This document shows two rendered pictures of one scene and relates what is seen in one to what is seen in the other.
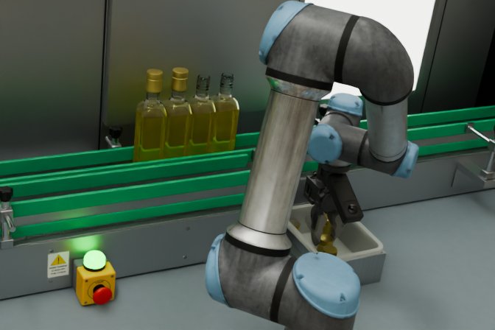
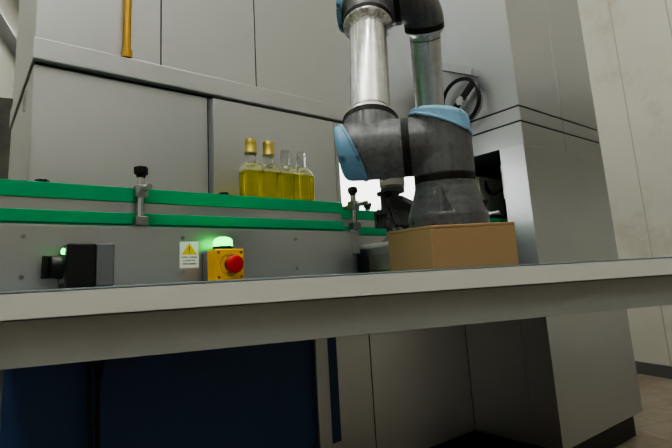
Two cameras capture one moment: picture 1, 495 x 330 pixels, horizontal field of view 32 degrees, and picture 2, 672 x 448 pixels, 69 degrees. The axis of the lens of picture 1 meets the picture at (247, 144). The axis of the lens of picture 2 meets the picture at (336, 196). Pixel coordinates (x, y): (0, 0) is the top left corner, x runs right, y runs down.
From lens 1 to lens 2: 120 cm
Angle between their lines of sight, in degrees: 38
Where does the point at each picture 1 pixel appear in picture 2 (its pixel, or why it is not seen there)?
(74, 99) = (188, 186)
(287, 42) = not seen: outside the picture
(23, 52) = (148, 141)
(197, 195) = (298, 215)
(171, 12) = (253, 126)
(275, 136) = (363, 42)
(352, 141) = not seen: hidden behind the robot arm
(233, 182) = (322, 208)
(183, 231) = (292, 241)
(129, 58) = (227, 154)
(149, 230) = (265, 234)
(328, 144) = not seen: hidden behind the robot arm
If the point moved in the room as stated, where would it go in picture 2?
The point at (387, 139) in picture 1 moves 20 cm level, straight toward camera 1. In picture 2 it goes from (434, 94) to (449, 59)
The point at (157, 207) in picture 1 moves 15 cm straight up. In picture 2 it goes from (268, 218) to (266, 162)
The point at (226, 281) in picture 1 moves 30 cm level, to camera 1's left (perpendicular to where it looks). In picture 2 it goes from (356, 135) to (193, 137)
